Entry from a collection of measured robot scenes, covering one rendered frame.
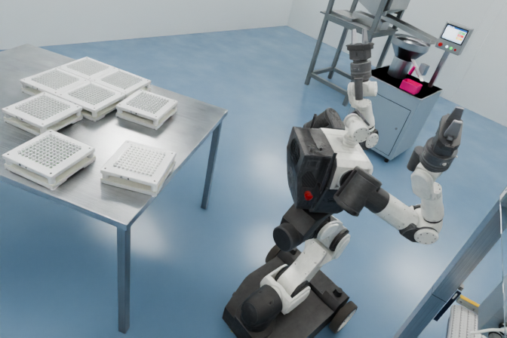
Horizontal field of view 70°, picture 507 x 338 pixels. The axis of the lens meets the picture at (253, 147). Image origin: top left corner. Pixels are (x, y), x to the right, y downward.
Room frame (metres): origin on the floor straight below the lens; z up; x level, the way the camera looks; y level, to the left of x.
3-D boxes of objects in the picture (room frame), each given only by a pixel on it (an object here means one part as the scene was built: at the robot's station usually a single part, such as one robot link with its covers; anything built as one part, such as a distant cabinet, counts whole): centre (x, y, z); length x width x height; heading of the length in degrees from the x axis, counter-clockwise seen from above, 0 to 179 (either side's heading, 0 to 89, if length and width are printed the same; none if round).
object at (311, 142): (1.23, -0.30, 1.09); 0.34 x 0.30 x 0.36; 15
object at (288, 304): (1.24, -0.34, 0.28); 0.21 x 0.20 x 0.13; 139
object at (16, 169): (1.17, 0.83, 0.84); 0.24 x 0.24 x 0.02; 77
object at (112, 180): (1.24, 0.47, 0.84); 0.24 x 0.24 x 0.02; 89
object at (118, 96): (1.70, 0.92, 0.89); 0.25 x 0.24 x 0.02; 166
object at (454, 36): (3.58, -1.56, 1.07); 0.23 x 0.10 x 0.62; 52
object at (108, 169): (1.24, 0.47, 0.89); 0.25 x 0.24 x 0.02; 179
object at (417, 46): (3.67, -1.30, 0.95); 0.49 x 0.36 x 0.38; 52
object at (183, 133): (1.61, 1.04, 0.81); 1.50 x 1.10 x 0.04; 80
